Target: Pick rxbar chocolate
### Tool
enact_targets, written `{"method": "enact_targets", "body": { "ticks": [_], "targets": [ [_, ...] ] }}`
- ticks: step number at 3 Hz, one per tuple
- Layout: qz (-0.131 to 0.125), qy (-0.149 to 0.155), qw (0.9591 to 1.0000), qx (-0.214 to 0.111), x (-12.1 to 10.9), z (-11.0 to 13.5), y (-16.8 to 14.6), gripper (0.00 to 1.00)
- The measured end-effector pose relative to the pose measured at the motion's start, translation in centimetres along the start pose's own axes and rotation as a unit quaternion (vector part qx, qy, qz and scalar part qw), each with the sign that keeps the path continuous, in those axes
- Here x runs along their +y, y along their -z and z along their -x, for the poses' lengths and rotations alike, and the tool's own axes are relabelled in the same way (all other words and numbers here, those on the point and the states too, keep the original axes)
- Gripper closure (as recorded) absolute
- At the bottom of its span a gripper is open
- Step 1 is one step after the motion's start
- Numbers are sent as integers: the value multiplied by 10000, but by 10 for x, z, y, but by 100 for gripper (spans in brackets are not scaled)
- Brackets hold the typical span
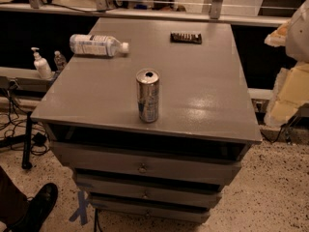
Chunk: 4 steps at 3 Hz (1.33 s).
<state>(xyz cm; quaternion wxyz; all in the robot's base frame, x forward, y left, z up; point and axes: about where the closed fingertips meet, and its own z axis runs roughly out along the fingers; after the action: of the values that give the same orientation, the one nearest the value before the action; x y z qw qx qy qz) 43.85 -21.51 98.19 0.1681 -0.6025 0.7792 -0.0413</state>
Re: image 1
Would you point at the dark rxbar chocolate bar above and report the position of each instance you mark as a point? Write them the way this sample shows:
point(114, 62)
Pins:
point(186, 38)

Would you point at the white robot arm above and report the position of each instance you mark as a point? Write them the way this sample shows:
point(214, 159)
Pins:
point(291, 88)

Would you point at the grey drawer cabinet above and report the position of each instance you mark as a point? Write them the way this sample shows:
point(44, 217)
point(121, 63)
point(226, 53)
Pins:
point(206, 121)

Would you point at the silver drink can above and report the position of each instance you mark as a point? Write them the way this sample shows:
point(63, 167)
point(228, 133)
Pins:
point(147, 81)

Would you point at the clear plastic water bottle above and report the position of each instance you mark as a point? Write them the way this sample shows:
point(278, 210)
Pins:
point(98, 45)

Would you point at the middle drawer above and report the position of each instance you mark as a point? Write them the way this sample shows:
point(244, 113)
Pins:
point(176, 196)

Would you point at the drawer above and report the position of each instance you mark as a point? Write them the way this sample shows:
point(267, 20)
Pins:
point(151, 209)
point(176, 196)

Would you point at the small clear bottle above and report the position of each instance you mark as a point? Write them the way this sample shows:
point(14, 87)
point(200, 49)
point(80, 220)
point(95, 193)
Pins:
point(60, 60)

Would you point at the bottom drawer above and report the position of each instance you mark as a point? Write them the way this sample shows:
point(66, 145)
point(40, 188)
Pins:
point(151, 209)

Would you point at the white pump dispenser bottle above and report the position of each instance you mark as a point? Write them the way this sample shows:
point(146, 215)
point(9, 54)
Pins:
point(41, 64)

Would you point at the black floor stand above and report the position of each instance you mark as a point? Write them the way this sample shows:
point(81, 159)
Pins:
point(26, 164)

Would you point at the black shoe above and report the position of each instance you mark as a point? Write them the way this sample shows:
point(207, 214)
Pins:
point(39, 209)

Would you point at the brown trouser leg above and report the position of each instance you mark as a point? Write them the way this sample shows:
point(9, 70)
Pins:
point(13, 203)

